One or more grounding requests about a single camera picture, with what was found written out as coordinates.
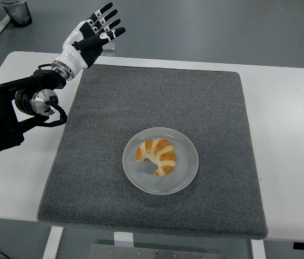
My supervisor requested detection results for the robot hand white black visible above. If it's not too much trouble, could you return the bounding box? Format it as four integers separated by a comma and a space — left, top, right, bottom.
53, 2, 127, 76

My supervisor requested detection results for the croissant bread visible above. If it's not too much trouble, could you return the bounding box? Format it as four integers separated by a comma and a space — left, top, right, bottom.
136, 138, 177, 177

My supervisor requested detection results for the grey round plate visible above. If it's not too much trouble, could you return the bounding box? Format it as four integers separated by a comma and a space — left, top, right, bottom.
122, 127, 199, 195

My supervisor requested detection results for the small clear floor box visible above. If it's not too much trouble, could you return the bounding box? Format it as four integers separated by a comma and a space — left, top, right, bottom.
102, 42, 117, 57

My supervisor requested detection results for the dark waste bin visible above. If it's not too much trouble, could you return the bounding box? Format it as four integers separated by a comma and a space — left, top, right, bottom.
0, 0, 33, 28

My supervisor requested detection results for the grey felt mat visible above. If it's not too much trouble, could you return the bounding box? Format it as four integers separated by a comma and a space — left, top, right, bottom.
36, 64, 268, 240

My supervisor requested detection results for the white table leg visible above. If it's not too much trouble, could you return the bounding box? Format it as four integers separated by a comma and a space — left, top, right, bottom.
43, 226, 65, 259
251, 239, 266, 259

